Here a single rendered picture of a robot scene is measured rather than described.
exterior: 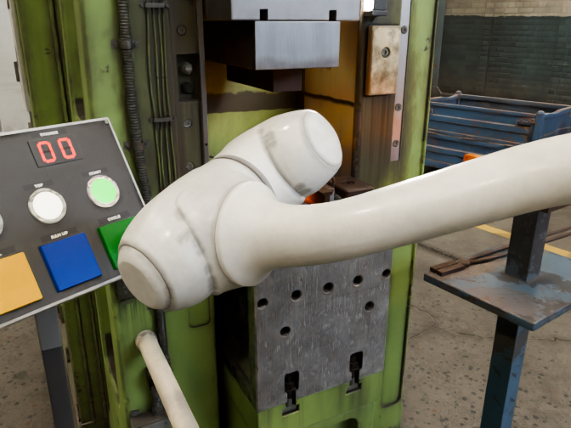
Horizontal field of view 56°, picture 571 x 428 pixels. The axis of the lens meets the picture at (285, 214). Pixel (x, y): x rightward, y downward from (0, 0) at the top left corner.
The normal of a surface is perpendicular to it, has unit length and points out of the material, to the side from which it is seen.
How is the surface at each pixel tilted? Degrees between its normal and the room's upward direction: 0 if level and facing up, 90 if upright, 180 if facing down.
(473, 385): 0
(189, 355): 90
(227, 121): 90
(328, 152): 68
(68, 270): 60
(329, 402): 90
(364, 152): 90
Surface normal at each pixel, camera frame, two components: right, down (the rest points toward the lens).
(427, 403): 0.00, -0.94
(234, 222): 0.19, -0.20
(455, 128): -0.72, 0.22
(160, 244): 0.00, -0.33
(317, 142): 0.61, -0.28
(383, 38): 0.45, 0.30
